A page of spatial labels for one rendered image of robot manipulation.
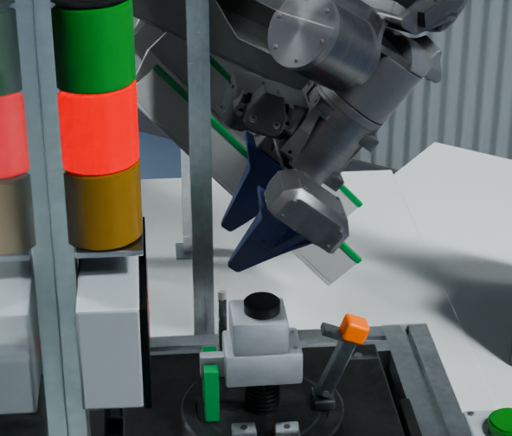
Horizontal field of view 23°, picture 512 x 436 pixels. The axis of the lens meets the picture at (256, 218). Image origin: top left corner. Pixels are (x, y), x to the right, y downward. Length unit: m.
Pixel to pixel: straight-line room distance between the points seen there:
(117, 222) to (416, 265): 0.87
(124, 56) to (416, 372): 0.57
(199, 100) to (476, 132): 2.45
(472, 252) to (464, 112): 1.96
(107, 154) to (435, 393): 0.52
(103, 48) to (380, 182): 1.12
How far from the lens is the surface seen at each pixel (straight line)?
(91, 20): 0.70
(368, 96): 0.93
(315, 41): 0.87
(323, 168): 0.95
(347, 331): 1.05
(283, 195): 0.89
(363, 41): 0.89
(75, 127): 0.73
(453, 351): 1.42
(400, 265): 1.58
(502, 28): 3.44
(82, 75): 0.71
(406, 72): 0.93
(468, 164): 1.87
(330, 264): 1.26
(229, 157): 1.21
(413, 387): 1.17
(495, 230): 1.68
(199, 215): 1.20
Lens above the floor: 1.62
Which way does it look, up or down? 27 degrees down
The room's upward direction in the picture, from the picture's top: straight up
